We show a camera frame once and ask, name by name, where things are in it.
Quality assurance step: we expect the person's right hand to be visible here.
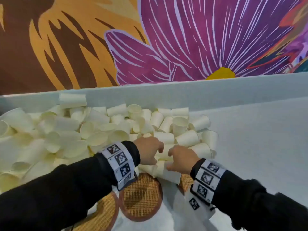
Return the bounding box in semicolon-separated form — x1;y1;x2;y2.
166;145;201;175

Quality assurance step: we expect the person's left hand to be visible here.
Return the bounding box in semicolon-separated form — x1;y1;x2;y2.
133;136;165;166

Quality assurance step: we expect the single white paper cup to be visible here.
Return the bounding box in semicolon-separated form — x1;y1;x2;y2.
137;160;181;184

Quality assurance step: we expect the round woven coaster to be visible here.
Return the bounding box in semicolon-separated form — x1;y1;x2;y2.
177;173;194;195
72;191;120;231
118;172;163;222

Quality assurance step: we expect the pile of paper cups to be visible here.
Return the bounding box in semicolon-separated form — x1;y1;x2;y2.
0;93;219;193

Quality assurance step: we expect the person's right forearm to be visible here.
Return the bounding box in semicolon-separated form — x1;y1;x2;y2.
190;158;308;231

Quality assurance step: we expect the person's left forearm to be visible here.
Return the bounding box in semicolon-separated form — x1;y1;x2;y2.
0;141;141;231

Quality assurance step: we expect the white marker wristband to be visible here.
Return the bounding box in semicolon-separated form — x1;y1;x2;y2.
100;141;137;191
191;159;226;204

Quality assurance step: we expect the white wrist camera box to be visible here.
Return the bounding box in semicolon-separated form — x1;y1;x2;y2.
184;187;216;220

